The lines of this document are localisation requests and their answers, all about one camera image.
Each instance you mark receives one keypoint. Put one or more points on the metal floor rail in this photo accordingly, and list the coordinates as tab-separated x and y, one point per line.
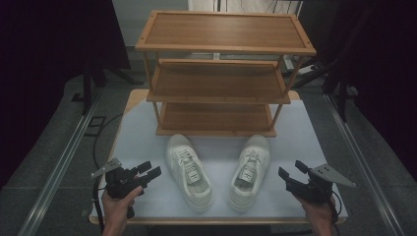
60	170
363	170

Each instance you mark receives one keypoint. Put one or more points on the white background panel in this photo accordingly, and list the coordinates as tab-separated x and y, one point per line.
203	5

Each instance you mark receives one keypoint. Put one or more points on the person's left hand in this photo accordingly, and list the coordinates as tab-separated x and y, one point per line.
114	209

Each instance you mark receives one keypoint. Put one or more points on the white table mat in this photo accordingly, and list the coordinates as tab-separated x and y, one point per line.
216	154

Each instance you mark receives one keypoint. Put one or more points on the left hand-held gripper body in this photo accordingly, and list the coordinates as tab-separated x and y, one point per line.
118	183

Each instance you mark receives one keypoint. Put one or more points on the white sneaker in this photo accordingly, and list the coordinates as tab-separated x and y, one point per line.
247	183
193	183

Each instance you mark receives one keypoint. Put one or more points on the black metal stand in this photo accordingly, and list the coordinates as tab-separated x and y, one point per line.
342	101
87	88

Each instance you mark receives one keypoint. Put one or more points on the white power strip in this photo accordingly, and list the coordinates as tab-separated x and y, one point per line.
306	69

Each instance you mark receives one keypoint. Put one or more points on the black floor socket frame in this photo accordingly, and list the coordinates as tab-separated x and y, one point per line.
95	134

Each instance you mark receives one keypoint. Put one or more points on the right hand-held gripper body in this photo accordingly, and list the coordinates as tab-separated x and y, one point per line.
314	190

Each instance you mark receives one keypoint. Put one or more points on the person's right hand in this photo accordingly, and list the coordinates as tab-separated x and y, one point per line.
319	214

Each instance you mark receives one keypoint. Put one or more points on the wooden shoe rack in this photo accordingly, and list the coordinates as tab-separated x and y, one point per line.
223	31

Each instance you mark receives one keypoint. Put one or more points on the dark curtain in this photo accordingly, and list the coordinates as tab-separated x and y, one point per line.
387	82
32	65

